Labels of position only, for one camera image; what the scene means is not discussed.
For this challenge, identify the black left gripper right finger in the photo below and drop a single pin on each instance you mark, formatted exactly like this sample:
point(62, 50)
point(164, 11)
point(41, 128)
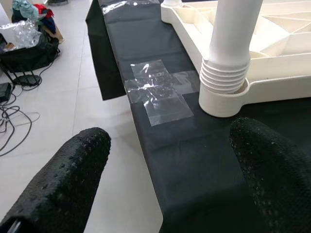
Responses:
point(274, 174)

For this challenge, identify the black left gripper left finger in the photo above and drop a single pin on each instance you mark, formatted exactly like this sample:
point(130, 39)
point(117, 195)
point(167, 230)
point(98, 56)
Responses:
point(58, 184)

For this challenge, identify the white plastic table top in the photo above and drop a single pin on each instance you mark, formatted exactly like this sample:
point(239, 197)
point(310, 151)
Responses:
point(279, 80)

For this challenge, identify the black tablecloth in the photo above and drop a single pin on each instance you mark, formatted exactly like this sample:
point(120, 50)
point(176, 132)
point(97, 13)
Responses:
point(194, 157)

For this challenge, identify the square black power adapter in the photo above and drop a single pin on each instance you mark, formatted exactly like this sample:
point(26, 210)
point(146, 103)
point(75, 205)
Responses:
point(5, 92)

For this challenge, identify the oval black power adapter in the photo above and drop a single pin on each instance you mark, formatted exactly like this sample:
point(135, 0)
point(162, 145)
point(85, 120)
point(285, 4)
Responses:
point(27, 80)

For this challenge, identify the black open bag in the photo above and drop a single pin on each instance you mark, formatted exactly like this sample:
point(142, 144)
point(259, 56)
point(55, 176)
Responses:
point(26, 57)

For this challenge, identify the wide clear tape patch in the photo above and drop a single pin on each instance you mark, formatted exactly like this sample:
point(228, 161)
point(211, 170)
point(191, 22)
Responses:
point(160, 94)

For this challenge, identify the clear plastic bag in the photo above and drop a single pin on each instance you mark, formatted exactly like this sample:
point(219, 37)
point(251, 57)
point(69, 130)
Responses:
point(23, 34)

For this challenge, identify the red cloth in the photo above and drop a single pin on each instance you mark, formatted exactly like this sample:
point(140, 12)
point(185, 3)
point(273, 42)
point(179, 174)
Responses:
point(45, 9)

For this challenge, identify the teal cloth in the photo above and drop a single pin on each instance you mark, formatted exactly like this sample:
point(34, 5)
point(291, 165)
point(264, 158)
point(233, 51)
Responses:
point(23, 7)

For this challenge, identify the long clear tape strip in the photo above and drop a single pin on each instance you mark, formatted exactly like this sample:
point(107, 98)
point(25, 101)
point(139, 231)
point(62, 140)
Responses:
point(126, 6)

